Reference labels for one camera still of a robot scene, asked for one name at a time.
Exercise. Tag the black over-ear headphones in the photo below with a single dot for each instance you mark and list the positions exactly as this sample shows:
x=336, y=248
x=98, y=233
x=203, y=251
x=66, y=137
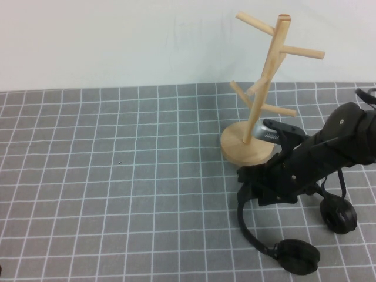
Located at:
x=299, y=255

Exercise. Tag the grey white-grid tablecloth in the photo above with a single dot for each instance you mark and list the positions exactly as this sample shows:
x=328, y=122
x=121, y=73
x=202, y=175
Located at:
x=117, y=205

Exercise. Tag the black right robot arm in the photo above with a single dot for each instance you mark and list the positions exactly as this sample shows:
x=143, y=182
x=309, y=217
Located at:
x=352, y=132

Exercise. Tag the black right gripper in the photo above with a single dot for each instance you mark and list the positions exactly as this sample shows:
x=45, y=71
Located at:
x=296, y=173

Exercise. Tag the wooden branched headphone stand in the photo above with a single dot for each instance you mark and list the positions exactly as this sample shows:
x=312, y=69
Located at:
x=249, y=147

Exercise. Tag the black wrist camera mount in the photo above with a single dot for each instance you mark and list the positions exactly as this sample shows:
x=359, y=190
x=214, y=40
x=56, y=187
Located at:
x=289, y=132

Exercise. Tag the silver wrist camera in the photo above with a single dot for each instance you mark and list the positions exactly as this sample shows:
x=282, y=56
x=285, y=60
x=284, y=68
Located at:
x=264, y=132

